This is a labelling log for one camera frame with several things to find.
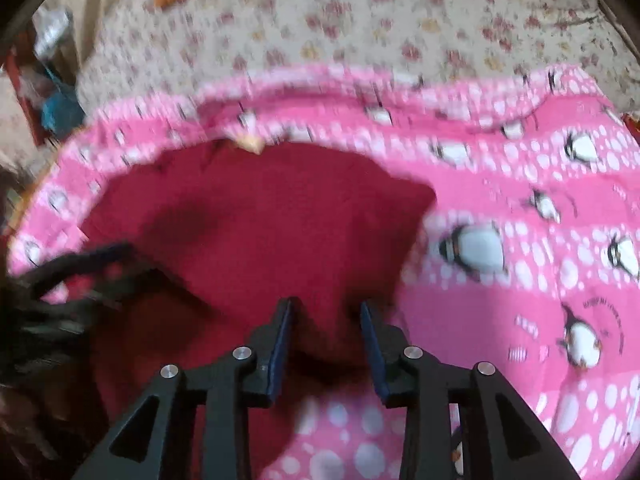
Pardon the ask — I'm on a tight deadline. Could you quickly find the pink penguin print blanket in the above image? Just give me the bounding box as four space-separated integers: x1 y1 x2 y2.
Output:
7 62 640 480

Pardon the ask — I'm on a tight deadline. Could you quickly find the floral bed sheet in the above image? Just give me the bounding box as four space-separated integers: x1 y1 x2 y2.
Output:
75 0 632 127

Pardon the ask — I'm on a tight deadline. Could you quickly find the dark red object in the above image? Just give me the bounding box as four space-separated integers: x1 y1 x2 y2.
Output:
4 47 48 147

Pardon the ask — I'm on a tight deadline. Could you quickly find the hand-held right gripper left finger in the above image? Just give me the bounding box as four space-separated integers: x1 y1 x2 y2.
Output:
70 297 306 480

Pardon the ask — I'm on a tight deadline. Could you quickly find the dark red fleece garment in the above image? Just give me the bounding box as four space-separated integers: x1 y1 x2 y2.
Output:
80 140 437 480

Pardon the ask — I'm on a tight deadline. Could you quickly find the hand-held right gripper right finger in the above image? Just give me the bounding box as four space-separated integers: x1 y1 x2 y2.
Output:
359 300 582 480

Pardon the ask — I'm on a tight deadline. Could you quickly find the blue bag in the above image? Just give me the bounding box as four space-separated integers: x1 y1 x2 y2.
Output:
41 92 85 132

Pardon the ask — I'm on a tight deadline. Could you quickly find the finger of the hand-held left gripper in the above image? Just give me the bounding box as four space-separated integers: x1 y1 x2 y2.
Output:
15 241 137 302
60 265 201 313

